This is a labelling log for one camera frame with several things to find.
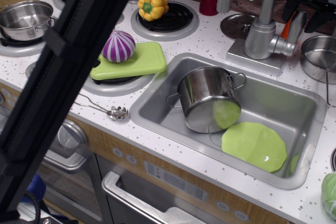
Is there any silver faucet lever handle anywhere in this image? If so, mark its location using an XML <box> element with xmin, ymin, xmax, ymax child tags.
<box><xmin>268</xmin><ymin>9</ymin><xmax>307</xmax><ymax>56</ymax></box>

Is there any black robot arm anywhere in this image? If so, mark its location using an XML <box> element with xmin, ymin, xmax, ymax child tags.
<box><xmin>1</xmin><ymin>0</ymin><xmax>128</xmax><ymax>222</ymax></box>

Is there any orange toy carrot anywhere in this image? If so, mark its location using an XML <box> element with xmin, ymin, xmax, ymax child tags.
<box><xmin>280</xmin><ymin>19</ymin><xmax>291</xmax><ymax>40</ymax></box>

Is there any steel pot right side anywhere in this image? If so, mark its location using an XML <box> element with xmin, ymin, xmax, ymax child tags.
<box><xmin>300</xmin><ymin>35</ymin><xmax>335</xmax><ymax>85</ymax></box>

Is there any silver toy faucet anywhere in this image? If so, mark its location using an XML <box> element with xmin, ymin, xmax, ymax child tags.
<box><xmin>226</xmin><ymin>0</ymin><xmax>286</xmax><ymax>77</ymax></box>

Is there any steel pot lid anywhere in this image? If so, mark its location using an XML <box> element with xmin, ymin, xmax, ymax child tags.
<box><xmin>220</xmin><ymin>14</ymin><xmax>256</xmax><ymax>40</ymax></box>

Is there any red plastic cup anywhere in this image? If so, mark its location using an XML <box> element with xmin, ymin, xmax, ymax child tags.
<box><xmin>199</xmin><ymin>0</ymin><xmax>218</xmax><ymax>16</ymax></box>

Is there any silver sink basin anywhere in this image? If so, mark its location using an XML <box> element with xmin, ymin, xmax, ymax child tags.
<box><xmin>130</xmin><ymin>53</ymin><xmax>327</xmax><ymax>189</ymax></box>

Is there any back right stove burner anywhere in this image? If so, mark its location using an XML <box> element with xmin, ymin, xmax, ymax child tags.
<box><xmin>131</xmin><ymin>1</ymin><xmax>199</xmax><ymax>41</ymax></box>

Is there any steel pot in sink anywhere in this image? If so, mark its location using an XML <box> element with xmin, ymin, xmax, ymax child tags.
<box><xmin>167</xmin><ymin>66</ymin><xmax>247</xmax><ymax>133</ymax></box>

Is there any green plastic plate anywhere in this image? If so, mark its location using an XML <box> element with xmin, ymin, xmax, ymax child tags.
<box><xmin>222</xmin><ymin>122</ymin><xmax>287</xmax><ymax>173</ymax></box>

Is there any yellow toy bell pepper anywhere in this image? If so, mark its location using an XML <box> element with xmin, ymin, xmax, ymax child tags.
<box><xmin>138</xmin><ymin>0</ymin><xmax>169</xmax><ymax>22</ymax></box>

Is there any green cutting board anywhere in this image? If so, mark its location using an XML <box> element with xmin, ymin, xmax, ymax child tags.
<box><xmin>90</xmin><ymin>42</ymin><xmax>166</xmax><ymax>81</ymax></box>

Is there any green toy cabbage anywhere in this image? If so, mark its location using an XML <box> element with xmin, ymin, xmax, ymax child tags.
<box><xmin>321</xmin><ymin>172</ymin><xmax>336</xmax><ymax>220</ymax></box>

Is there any purple striped toy onion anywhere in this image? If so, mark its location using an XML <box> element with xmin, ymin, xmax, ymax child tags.
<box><xmin>101</xmin><ymin>30</ymin><xmax>135</xmax><ymax>63</ymax></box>

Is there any front right stove burner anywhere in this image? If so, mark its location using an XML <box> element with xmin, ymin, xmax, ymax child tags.
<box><xmin>82</xmin><ymin>74</ymin><xmax>154</xmax><ymax>97</ymax></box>

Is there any silver oven dial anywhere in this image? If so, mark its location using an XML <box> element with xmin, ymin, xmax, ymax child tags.
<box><xmin>57</xmin><ymin>119</ymin><xmax>88</xmax><ymax>149</ymax></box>

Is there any steel saucepan left burner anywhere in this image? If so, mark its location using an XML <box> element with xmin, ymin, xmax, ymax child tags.
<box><xmin>1</xmin><ymin>1</ymin><xmax>54</xmax><ymax>41</ymax></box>

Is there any front left stove burner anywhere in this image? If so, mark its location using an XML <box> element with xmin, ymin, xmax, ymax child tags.
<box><xmin>1</xmin><ymin>29</ymin><xmax>45</xmax><ymax>57</ymax></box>

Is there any blue clamp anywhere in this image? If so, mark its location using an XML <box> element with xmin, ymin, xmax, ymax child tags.
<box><xmin>26</xmin><ymin>174</ymin><xmax>46</xmax><ymax>202</ymax></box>

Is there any metal wire rack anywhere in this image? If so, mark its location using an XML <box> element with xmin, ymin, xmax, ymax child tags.
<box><xmin>325</xmin><ymin>72</ymin><xmax>336</xmax><ymax>108</ymax></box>

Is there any metal wire spoon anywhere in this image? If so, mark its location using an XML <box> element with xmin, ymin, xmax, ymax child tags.
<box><xmin>74</xmin><ymin>93</ymin><xmax>129</xmax><ymax>121</ymax></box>

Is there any silver dishwasher door handle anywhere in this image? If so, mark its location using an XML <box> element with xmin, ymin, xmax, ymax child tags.
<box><xmin>102</xmin><ymin>172</ymin><xmax>204</xmax><ymax>224</ymax></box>

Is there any silver oven door handle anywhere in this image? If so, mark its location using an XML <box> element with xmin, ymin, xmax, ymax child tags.
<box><xmin>44</xmin><ymin>144</ymin><xmax>91</xmax><ymax>174</ymax></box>

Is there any black coiled cable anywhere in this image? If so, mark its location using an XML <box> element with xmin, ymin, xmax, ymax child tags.
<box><xmin>25</xmin><ymin>191</ymin><xmax>44</xmax><ymax>224</ymax></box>

